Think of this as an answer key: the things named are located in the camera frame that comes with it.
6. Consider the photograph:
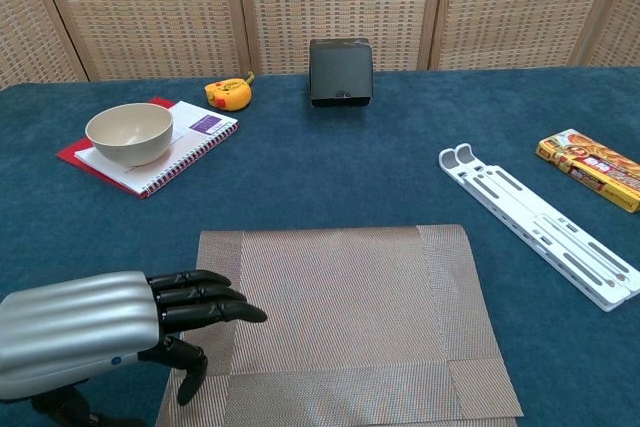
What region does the gray woven placemat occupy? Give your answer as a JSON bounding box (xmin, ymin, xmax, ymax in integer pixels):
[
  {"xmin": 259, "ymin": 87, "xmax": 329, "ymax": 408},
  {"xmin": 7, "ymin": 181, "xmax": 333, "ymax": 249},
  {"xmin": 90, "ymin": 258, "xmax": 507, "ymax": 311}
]
[{"xmin": 154, "ymin": 224, "xmax": 525, "ymax": 427}]

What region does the yellow food box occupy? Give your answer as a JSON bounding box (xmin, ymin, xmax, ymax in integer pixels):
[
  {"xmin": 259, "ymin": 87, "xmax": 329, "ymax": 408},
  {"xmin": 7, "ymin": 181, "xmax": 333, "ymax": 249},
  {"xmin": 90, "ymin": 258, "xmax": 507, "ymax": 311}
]
[{"xmin": 535, "ymin": 127, "xmax": 640, "ymax": 214}]

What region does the white folding stand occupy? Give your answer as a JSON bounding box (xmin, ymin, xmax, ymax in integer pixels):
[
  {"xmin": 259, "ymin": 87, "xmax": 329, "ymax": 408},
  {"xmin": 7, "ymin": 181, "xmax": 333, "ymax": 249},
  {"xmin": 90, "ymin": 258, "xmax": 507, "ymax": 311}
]
[{"xmin": 438, "ymin": 143, "xmax": 640, "ymax": 313}]

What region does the black box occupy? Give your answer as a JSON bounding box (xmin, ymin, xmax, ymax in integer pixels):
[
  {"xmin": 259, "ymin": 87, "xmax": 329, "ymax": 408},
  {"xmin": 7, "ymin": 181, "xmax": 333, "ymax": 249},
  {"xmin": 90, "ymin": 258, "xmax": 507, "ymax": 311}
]
[{"xmin": 307, "ymin": 37, "xmax": 374, "ymax": 109}]

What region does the red folder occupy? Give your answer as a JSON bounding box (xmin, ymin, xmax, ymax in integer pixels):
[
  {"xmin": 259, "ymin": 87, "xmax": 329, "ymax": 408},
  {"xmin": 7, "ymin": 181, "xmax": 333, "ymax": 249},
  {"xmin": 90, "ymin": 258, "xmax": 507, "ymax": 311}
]
[{"xmin": 56, "ymin": 97, "xmax": 177, "ymax": 200}]

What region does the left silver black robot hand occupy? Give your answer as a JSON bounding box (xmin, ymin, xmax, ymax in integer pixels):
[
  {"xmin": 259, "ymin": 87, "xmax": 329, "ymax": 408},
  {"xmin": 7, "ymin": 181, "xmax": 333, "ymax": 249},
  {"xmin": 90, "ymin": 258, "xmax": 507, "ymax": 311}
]
[{"xmin": 0, "ymin": 269, "xmax": 269, "ymax": 427}]

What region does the white bowl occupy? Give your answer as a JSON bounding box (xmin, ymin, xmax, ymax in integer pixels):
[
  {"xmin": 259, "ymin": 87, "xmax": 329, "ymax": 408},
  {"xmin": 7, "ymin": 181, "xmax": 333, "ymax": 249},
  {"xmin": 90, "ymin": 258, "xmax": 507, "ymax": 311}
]
[{"xmin": 84, "ymin": 102, "xmax": 175, "ymax": 167}]

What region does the white spiral notebook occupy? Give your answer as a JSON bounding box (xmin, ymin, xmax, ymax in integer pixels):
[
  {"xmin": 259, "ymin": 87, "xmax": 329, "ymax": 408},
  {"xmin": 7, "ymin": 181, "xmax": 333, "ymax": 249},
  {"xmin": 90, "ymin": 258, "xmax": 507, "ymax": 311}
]
[{"xmin": 73, "ymin": 100, "xmax": 240, "ymax": 200}]

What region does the yellow tape measure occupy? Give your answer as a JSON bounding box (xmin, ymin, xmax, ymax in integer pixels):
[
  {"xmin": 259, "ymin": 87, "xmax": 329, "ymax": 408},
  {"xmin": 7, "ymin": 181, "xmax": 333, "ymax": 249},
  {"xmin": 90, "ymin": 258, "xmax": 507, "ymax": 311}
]
[{"xmin": 203, "ymin": 71, "xmax": 256, "ymax": 112}]

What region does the teal tablecloth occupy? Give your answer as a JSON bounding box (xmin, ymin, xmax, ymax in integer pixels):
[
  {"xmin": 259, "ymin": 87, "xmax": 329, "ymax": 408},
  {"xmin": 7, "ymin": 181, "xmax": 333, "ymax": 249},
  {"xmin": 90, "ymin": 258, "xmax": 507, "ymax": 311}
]
[{"xmin": 0, "ymin": 65, "xmax": 640, "ymax": 427}]

